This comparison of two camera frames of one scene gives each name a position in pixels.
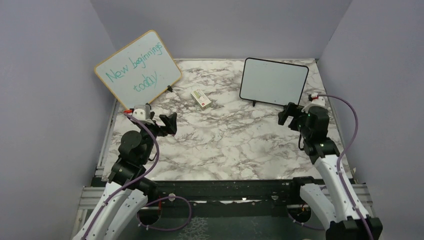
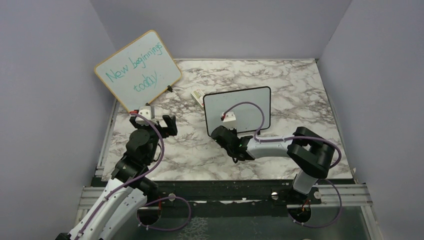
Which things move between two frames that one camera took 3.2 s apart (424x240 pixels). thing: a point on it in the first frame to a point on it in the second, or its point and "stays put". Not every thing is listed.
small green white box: x=201 y=100 stays put
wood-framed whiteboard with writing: x=139 y=73 stays put
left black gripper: x=169 y=121 stays put
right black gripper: x=294 y=110 to x=233 y=131
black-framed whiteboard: x=273 y=82 to x=248 y=117
